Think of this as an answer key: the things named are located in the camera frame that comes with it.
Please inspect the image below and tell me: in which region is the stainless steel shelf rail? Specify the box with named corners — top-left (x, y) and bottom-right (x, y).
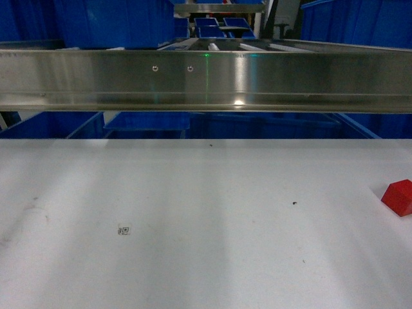
top-left (1, 39), bottom-right (411, 114)

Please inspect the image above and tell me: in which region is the large blue bin right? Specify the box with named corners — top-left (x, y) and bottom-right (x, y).
top-left (301, 1), bottom-right (411, 49)

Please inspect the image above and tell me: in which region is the large blue bin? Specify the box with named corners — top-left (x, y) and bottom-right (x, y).
top-left (301, 1), bottom-right (411, 49)
top-left (54, 1), bottom-right (174, 49)

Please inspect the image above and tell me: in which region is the QR code sticker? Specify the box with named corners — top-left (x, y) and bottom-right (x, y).
top-left (117, 225), bottom-right (131, 236)

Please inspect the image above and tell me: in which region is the large blue bin left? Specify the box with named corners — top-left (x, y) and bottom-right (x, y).
top-left (54, 1), bottom-right (174, 49)

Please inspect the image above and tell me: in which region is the red magnetic block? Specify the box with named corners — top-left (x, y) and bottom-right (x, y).
top-left (381, 179), bottom-right (411, 217)

